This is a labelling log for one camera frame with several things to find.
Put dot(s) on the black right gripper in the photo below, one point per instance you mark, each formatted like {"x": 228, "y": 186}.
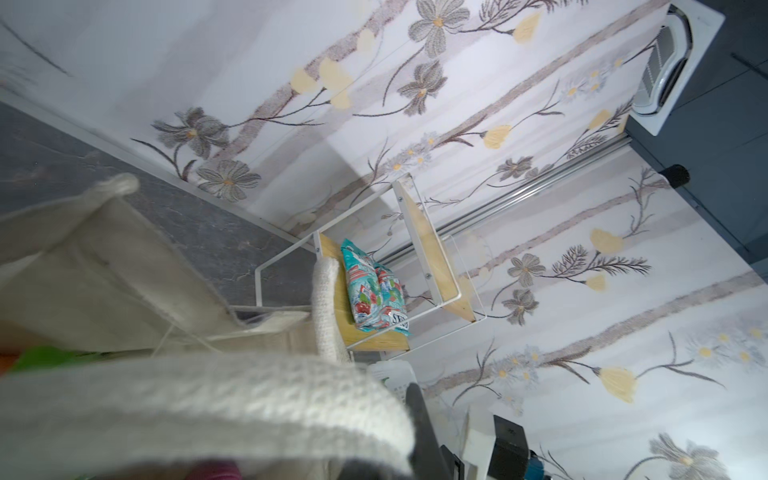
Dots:
{"x": 510, "y": 453}

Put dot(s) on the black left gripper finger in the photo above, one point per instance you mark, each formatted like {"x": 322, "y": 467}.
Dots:
{"x": 426, "y": 459}

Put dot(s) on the white wooden shelf rack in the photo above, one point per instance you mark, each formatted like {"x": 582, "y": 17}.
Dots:
{"x": 394, "y": 271}

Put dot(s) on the cream canvas tote bag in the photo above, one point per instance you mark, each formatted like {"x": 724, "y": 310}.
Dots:
{"x": 91, "y": 274}

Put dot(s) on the white plastic basket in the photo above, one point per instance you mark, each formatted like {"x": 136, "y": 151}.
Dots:
{"x": 395, "y": 375}

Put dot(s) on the red green candy bag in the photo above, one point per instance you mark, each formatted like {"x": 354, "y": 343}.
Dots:
{"x": 363, "y": 289}

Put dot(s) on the Fox's candy bag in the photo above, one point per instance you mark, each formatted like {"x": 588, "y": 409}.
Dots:
{"x": 393, "y": 311}

